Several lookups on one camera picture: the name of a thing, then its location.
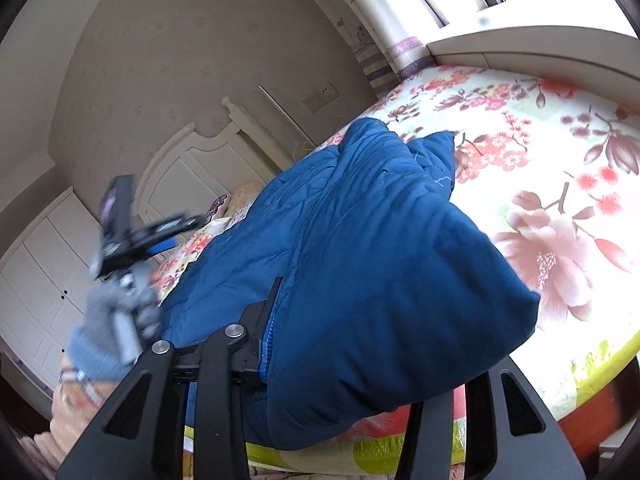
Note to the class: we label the white wooden headboard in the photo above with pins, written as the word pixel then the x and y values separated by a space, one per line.
pixel 200 170

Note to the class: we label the floral bed sheet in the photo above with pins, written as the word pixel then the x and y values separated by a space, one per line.
pixel 550 170

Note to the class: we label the beige wall socket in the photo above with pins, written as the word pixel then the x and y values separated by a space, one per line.
pixel 330 91

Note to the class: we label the peach pillow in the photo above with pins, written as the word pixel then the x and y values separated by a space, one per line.
pixel 247 195

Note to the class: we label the brown wooden bed frame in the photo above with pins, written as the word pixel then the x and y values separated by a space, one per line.
pixel 590 415

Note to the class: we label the person's left forearm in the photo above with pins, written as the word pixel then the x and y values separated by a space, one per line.
pixel 90 360

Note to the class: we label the blue puffer jacket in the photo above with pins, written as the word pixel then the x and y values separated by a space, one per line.
pixel 375 260

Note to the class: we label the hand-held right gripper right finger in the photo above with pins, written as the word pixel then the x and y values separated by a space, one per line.
pixel 480 440

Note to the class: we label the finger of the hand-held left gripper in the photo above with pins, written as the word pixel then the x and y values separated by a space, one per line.
pixel 165 232

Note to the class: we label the white wardrobe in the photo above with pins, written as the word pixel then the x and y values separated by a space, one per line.
pixel 40 270

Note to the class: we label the purple floral pillow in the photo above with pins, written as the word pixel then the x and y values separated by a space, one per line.
pixel 217 207

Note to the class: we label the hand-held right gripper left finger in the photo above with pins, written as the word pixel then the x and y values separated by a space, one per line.
pixel 267 342

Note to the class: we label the person's left hand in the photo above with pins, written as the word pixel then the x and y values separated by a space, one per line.
pixel 100 315

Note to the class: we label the metal rod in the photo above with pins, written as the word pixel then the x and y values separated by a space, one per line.
pixel 285 115

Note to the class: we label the beige window sill ledge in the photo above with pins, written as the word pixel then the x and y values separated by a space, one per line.
pixel 525 50

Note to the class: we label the beige curtain purple band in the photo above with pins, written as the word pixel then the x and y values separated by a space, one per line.
pixel 380 5

